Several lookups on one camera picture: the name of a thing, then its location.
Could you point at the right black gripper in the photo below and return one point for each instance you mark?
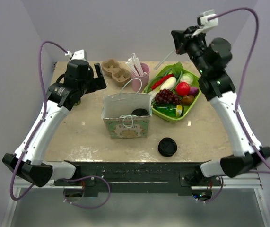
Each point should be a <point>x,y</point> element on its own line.
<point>183,39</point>

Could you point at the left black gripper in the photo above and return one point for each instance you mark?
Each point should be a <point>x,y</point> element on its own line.
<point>98,83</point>

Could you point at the printed paper takeout bag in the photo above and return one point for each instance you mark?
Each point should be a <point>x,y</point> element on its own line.
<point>117,117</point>

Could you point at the black plastic cup lid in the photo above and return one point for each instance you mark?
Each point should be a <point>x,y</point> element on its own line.
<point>140,112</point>

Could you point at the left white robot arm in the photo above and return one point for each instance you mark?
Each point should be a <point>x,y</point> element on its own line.
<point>28,159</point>

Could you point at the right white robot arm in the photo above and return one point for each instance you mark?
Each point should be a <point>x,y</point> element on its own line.
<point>216,85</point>

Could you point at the stack of pulp carriers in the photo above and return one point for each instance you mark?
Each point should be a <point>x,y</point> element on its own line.
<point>113,69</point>

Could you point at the green leafy vegetable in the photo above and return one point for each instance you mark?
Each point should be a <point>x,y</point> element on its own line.
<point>177,70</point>

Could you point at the pink straw holder cup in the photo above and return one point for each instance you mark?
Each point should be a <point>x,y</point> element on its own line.
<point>140,82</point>

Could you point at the green cabbage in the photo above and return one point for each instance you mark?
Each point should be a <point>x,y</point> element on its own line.
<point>187,78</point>

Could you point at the white radish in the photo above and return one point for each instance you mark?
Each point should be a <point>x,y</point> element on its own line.
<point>168,84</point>

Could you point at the red chili pepper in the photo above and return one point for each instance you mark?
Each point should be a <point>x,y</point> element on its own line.
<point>162,80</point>

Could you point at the red tomato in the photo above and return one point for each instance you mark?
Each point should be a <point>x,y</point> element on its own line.
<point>182,89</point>

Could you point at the green plastic tray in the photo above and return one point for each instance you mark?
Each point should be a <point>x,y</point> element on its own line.
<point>174,91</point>

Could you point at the purple grape bunch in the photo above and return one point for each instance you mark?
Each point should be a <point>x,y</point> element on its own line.
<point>166,96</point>

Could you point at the green glass bottle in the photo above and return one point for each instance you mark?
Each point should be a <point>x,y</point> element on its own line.
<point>170,110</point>

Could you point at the stack of black lids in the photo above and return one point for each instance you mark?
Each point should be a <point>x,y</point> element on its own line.
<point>167,147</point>

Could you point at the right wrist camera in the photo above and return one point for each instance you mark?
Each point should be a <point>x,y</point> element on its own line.
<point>205,24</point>

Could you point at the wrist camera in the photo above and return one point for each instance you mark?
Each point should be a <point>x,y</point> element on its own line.
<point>205,24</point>
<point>77,55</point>

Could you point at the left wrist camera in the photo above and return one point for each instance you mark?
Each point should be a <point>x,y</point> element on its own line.
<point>77,55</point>

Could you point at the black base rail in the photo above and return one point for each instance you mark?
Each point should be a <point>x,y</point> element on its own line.
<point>132,177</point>

